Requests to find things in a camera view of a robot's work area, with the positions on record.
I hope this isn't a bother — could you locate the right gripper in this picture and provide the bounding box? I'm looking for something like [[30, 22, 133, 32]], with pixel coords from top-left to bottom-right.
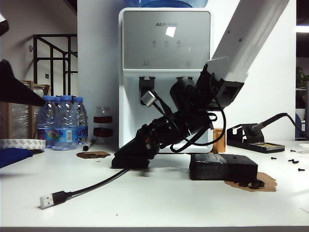
[[113, 113, 195, 160]]

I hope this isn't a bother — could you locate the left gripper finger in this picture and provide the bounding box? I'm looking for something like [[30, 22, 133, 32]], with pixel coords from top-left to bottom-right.
[[0, 59, 47, 107]]

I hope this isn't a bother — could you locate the black USB hub box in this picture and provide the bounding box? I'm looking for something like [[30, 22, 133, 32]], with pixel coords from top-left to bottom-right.
[[111, 156, 149, 169]]

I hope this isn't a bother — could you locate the black sponge block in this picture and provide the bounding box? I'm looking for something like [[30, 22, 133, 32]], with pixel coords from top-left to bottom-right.
[[190, 153, 259, 181]]

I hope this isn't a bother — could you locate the glass jar with brown bands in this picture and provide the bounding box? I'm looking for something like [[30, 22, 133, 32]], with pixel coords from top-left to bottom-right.
[[93, 107, 113, 145]]

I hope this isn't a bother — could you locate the black stair railing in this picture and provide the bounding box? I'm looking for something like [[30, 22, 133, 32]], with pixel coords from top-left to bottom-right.
[[33, 34, 78, 96]]

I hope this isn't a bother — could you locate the clear water bottle blue cap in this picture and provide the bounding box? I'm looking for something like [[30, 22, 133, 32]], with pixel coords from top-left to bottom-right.
[[54, 95, 79, 151], [72, 96, 89, 145], [37, 95, 56, 149]]

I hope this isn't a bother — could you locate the black marker pen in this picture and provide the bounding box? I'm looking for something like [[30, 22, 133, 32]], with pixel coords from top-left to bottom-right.
[[83, 139, 95, 152]]

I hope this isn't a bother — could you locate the white tape roll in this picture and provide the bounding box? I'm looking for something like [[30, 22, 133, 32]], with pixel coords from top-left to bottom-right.
[[0, 139, 46, 152]]

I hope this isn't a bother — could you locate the black dispenser tap lever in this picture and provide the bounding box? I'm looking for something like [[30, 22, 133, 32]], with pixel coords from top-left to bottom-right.
[[139, 76, 155, 107], [176, 76, 194, 85]]

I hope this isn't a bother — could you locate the blue cloth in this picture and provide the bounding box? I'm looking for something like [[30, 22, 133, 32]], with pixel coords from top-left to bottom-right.
[[0, 147, 34, 170]]

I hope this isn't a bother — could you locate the gold cylindrical can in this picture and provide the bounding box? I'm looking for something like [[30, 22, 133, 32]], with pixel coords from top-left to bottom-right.
[[212, 129, 226, 153]]

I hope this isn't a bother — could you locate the white AUX water dispenser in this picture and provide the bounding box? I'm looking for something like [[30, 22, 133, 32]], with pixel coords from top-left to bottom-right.
[[118, 8, 213, 155]]

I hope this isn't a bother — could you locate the black soldering iron stand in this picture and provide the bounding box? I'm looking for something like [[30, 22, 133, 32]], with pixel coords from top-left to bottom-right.
[[226, 123, 285, 154]]

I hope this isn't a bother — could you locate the blue water jug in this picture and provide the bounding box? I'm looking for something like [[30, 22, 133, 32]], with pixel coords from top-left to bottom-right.
[[123, 0, 210, 9]]

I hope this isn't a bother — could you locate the blue plastic item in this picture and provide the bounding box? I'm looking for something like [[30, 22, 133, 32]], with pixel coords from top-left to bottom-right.
[[295, 113, 303, 141]]

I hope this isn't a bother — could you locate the plastic wrapped wooden frame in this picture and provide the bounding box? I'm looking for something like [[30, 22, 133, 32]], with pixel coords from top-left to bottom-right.
[[0, 81, 36, 140], [32, 83, 52, 97]]

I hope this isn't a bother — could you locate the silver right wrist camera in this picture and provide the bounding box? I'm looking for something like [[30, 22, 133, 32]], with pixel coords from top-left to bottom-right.
[[140, 90, 157, 107]]

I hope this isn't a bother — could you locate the black USB hub cable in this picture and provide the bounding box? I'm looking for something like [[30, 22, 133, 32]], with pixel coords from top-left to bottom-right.
[[40, 168, 131, 210]]

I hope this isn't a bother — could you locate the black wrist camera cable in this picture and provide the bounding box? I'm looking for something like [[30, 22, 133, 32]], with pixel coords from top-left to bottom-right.
[[153, 93, 227, 153]]

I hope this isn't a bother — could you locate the black soldering iron handle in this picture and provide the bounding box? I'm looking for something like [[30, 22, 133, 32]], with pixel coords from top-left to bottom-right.
[[248, 121, 268, 136]]

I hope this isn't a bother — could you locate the black soldering iron cable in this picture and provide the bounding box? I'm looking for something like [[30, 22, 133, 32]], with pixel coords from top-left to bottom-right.
[[264, 112, 309, 133]]

